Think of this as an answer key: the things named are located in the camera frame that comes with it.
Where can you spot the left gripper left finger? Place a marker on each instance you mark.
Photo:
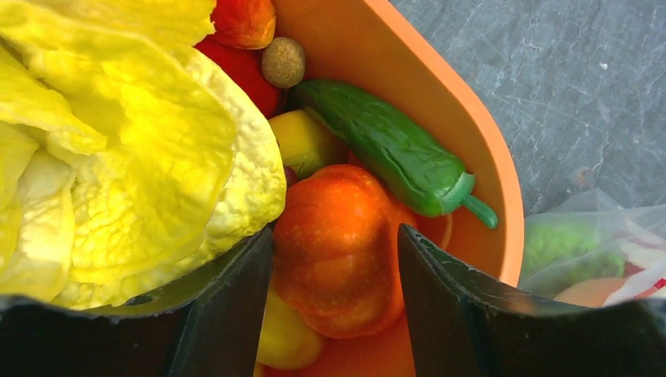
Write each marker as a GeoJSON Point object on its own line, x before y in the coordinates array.
{"type": "Point", "coordinates": [206, 323]}

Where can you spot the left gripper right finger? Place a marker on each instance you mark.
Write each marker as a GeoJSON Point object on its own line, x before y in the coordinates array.
{"type": "Point", "coordinates": [520, 333]}

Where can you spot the clear polka-dot zip bag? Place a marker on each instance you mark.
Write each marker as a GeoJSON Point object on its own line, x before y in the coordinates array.
{"type": "Point", "coordinates": [637, 233]}

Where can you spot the green toy cabbage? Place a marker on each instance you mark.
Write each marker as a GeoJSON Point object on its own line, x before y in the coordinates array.
{"type": "Point", "coordinates": [559, 254]}

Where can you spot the yellow toy pepper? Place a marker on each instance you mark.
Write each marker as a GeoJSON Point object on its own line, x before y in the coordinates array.
{"type": "Point", "coordinates": [286, 342]}

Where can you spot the orange toy bell pepper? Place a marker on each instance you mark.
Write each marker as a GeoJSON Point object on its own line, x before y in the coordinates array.
{"type": "Point", "coordinates": [335, 252]}

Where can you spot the green toy chili pepper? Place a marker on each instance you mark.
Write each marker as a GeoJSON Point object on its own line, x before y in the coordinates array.
{"type": "Point", "coordinates": [413, 165]}

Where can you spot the yellow toy flower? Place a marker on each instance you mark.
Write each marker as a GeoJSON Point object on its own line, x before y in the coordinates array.
{"type": "Point", "coordinates": [128, 157]}

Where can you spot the small brown toy ball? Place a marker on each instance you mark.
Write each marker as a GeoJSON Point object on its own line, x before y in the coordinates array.
{"type": "Point", "coordinates": [283, 62]}

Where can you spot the orange plastic basket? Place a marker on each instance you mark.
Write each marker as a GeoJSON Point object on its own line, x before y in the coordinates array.
{"type": "Point", "coordinates": [371, 45]}

